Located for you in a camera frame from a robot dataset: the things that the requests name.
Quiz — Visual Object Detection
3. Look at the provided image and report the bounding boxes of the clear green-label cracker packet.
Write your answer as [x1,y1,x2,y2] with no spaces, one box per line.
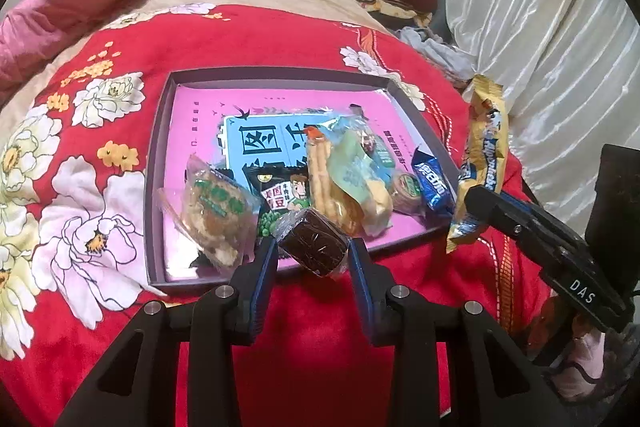
[157,155,261,269]

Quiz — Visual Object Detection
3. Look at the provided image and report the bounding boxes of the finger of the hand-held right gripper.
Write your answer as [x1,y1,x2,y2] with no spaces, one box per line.
[500,193,583,253]
[465,186,556,270]

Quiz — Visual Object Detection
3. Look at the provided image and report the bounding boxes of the person's right hand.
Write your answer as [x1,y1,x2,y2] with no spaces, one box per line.
[557,312,606,400]

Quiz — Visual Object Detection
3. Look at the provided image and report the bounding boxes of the clear yellow cake packet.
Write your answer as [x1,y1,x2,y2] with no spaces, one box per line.
[360,177,396,238]

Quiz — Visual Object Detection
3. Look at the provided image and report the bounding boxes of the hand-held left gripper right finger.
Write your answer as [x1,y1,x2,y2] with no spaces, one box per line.
[348,238,566,427]

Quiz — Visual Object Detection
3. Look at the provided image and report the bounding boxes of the black green pea packet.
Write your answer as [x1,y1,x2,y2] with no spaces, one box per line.
[242,159,316,243]

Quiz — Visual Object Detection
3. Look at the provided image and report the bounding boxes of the pink book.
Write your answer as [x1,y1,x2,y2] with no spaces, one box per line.
[165,84,436,283]

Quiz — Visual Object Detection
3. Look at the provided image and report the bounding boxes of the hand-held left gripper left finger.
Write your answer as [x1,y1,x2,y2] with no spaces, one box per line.
[52,237,280,427]

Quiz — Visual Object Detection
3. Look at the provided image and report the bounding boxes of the round green-label pastry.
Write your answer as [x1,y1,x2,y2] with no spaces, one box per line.
[390,172,426,215]

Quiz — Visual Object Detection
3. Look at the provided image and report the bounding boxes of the pale blue clothes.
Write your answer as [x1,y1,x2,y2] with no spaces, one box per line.
[397,26,476,88]

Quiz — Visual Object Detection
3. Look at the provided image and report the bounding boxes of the blue cookie packet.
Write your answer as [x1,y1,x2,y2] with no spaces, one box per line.
[411,146,457,212]

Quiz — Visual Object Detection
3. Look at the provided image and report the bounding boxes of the red floral blanket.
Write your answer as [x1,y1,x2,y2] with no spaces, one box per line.
[0,2,556,427]

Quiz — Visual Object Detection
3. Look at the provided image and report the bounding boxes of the yellow wafer packet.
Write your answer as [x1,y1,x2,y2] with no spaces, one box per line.
[446,74,509,254]

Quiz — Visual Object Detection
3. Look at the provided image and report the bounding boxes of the dark grey box lid tray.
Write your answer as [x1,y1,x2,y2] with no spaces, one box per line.
[145,67,461,292]

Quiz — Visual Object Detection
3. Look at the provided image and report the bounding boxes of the pink pillow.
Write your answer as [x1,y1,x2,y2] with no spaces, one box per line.
[0,0,161,92]

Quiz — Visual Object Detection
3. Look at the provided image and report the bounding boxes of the orange rice cracker packet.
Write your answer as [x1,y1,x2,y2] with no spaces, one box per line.
[306,127,366,238]

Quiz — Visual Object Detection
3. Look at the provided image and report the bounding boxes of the white satin curtain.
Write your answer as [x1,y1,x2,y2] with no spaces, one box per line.
[442,0,640,258]

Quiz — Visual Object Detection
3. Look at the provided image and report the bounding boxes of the light green snack packet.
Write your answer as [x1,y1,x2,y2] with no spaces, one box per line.
[320,117,396,208]

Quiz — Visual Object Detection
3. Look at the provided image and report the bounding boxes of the dark brown candy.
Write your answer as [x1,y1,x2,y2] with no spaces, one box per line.
[276,207,350,279]

